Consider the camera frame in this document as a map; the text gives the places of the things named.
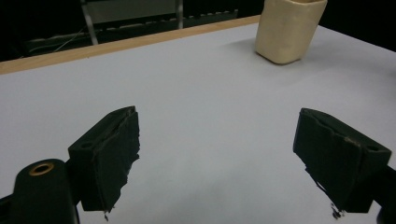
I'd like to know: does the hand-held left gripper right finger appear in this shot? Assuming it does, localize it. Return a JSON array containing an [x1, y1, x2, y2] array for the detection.
[[292, 107, 392, 218]]

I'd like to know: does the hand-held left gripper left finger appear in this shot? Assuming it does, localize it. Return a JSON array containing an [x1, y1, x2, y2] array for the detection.
[[67, 105, 141, 216]]

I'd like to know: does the beige square cup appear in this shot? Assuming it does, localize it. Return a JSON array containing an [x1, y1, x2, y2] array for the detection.
[[254, 0, 329, 65]]

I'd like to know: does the white paper mat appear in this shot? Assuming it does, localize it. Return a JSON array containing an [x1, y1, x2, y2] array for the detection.
[[0, 22, 396, 224]]

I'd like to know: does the white metal stand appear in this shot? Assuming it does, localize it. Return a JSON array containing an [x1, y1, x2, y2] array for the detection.
[[79, 0, 185, 47]]

